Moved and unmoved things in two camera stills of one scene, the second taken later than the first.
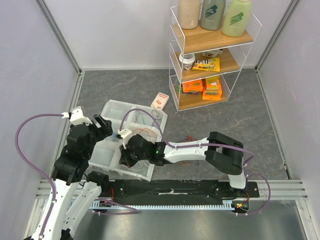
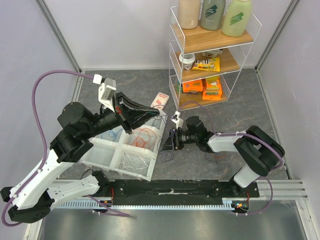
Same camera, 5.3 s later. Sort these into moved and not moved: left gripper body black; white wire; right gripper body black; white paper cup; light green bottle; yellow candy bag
Moved: right gripper body black; left gripper body black
Not moved: light green bottle; white paper cup; yellow candy bag; white wire
